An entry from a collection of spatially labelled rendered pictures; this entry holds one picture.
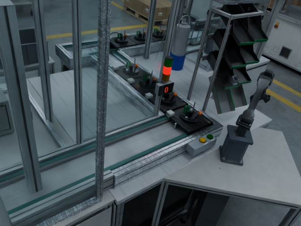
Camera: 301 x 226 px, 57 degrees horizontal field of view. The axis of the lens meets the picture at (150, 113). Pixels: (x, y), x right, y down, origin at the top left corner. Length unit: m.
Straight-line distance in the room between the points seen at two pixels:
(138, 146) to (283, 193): 0.91
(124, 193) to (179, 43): 1.61
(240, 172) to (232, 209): 0.98
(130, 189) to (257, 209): 1.62
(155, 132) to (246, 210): 1.35
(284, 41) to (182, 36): 3.54
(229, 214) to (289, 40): 3.96
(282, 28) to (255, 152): 4.15
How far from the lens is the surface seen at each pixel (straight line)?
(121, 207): 1.62
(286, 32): 5.93
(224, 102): 2.11
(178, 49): 2.72
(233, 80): 1.99
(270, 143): 2.21
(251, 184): 1.83
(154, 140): 1.80
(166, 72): 1.71
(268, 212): 2.94
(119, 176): 1.52
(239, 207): 2.85
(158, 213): 1.97
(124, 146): 1.73
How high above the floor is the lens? 2.10
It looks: 36 degrees down
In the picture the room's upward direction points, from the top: 9 degrees clockwise
